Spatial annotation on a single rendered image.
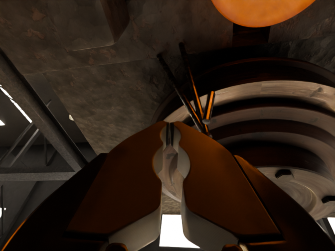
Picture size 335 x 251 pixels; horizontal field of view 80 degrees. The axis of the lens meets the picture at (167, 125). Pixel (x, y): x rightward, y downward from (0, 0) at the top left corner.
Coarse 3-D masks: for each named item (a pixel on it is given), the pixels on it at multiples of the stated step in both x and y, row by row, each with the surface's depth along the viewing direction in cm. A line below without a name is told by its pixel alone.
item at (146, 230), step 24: (120, 144) 10; (144, 144) 10; (120, 168) 8; (144, 168) 8; (96, 192) 7; (120, 192) 7; (144, 192) 7; (96, 216) 6; (120, 216) 6; (144, 216) 6; (120, 240) 6; (144, 240) 7
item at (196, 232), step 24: (192, 144) 10; (216, 144) 10; (192, 168) 8; (216, 168) 8; (240, 168) 8; (192, 192) 7; (216, 192) 7; (240, 192) 7; (192, 216) 7; (216, 216) 6; (240, 216) 6; (264, 216) 6; (192, 240) 7; (216, 240) 6; (240, 240) 6
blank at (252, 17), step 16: (224, 0) 25; (240, 0) 25; (256, 0) 25; (272, 0) 25; (288, 0) 25; (304, 0) 24; (224, 16) 27; (240, 16) 26; (256, 16) 26; (272, 16) 26; (288, 16) 26
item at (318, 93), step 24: (240, 72) 34; (264, 72) 33; (288, 72) 33; (312, 72) 34; (216, 96) 32; (240, 96) 32; (264, 96) 31; (288, 96) 31; (312, 96) 31; (168, 120) 37; (168, 192) 56
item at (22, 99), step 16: (0, 48) 343; (0, 64) 349; (0, 80) 353; (16, 80) 377; (16, 96) 376; (32, 96) 411; (32, 112) 402; (48, 112) 440; (48, 128) 433; (64, 144) 494; (80, 160) 552; (0, 176) 618; (16, 176) 609; (32, 176) 600; (48, 176) 592; (64, 176) 583
